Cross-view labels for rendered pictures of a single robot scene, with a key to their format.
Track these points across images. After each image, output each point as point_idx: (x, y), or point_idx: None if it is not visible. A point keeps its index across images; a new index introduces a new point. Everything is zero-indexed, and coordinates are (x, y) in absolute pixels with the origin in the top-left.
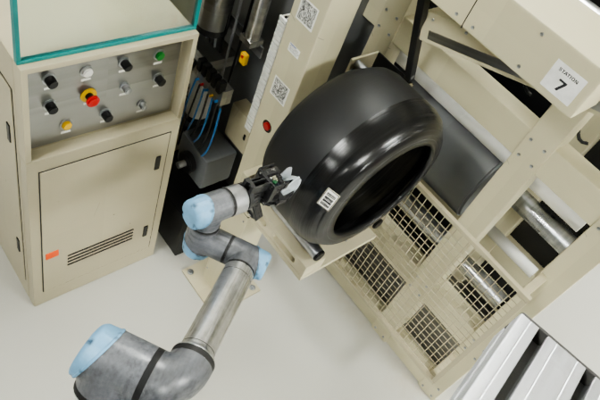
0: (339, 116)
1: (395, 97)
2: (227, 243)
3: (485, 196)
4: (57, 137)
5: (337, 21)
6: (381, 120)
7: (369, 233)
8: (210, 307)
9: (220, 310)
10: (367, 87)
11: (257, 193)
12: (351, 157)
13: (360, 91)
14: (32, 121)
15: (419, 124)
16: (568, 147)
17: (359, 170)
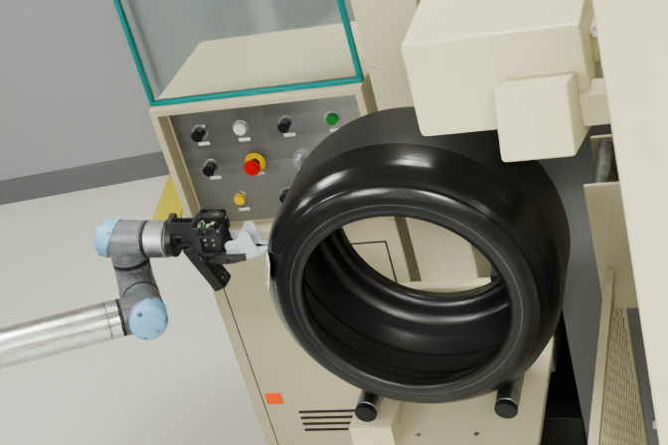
0: (312, 159)
1: (384, 138)
2: (130, 284)
3: None
4: (237, 214)
5: (388, 42)
6: (333, 161)
7: (528, 440)
8: (35, 319)
9: (36, 323)
10: (368, 124)
11: (186, 237)
12: (284, 209)
13: (354, 129)
14: (200, 185)
15: (386, 175)
16: None
17: (288, 228)
